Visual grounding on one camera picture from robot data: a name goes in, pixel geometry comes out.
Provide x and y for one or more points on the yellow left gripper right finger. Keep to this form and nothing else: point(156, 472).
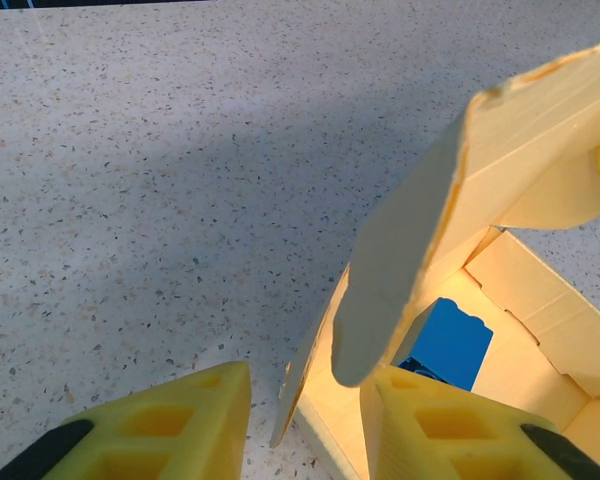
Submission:
point(455, 435)

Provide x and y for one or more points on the yellow paper box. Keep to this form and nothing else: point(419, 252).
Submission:
point(480, 200)

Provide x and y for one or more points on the blue toy brick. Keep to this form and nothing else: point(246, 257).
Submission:
point(450, 345)

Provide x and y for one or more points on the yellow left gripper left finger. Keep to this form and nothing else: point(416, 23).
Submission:
point(170, 430)

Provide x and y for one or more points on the blue circuit print back panel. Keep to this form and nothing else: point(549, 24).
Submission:
point(80, 3)

